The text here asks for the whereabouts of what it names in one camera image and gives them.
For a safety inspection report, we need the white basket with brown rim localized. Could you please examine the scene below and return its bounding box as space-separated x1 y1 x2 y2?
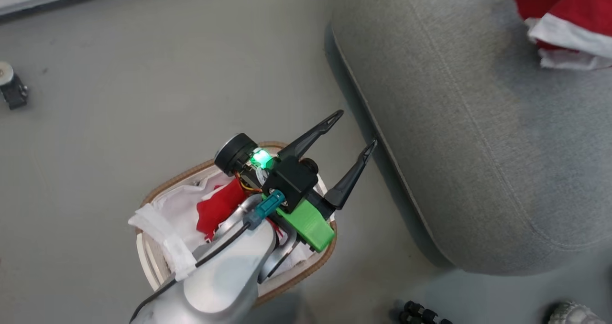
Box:
135 141 338 308

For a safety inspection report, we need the grey fabric sofa seat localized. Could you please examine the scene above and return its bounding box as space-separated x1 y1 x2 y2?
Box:
330 0 612 275

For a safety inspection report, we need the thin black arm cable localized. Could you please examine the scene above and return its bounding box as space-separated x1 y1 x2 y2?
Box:
130 220 251 324

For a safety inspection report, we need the grey textured round object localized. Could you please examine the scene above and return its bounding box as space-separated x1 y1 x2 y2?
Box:
546 301 606 324

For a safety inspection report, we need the teal cable connector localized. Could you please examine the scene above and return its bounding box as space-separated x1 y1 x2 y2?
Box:
242 190 286 230

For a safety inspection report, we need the black knobbed object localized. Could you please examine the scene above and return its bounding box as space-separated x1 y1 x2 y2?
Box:
398 300 453 324

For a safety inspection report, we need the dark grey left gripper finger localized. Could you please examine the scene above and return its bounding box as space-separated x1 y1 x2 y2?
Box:
324 139 378 210
278 109 345 162

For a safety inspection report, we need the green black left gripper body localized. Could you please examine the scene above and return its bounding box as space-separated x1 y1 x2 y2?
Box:
214 133 336 253

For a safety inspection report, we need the red and white garment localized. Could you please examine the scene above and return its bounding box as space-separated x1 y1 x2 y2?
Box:
128 169 330 282
508 0 612 71

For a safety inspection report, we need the black caster with white wheel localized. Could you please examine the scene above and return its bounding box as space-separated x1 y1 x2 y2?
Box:
0 61 29 110

